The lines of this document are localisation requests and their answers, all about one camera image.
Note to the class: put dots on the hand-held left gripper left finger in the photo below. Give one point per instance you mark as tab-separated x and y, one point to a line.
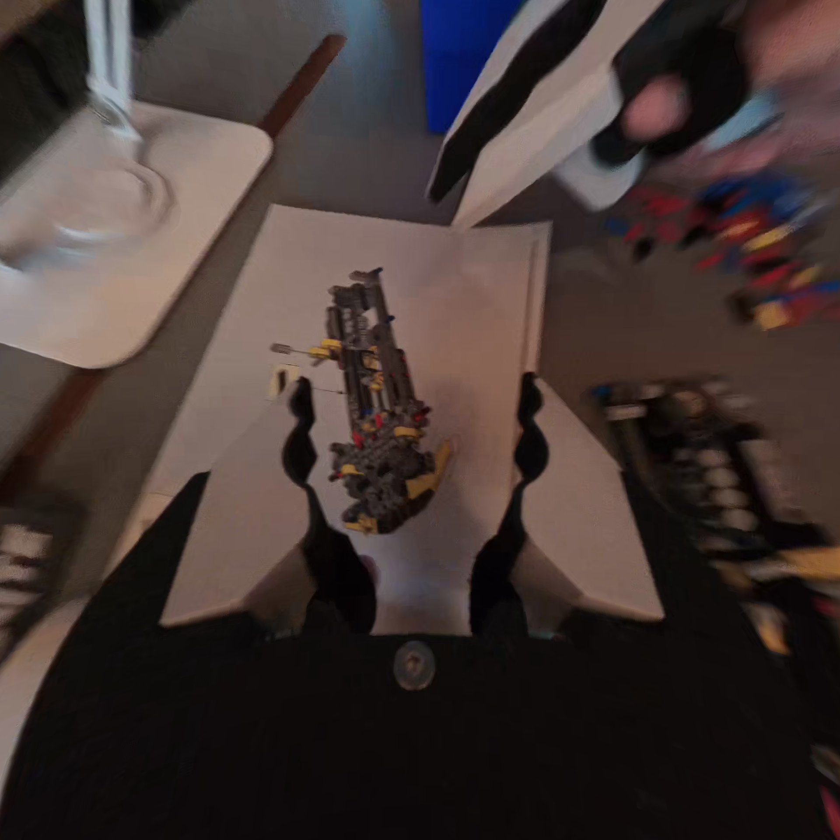
243	525

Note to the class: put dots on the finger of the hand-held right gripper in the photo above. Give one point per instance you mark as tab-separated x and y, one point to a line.
499	59
544	144

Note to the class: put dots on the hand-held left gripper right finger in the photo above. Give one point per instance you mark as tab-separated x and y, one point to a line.
584	518

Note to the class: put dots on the lego car chassis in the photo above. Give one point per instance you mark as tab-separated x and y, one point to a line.
709	459

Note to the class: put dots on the lego instruction booklet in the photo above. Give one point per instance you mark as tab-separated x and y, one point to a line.
459	295

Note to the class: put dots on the person's right hand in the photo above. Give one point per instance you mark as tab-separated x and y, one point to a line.
656	108

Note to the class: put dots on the blue plastic bin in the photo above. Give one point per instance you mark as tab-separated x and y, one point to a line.
466	59

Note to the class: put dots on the pile of red blue pins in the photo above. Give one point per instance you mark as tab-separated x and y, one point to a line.
754	229

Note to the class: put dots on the white document stand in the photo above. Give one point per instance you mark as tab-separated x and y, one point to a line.
164	262

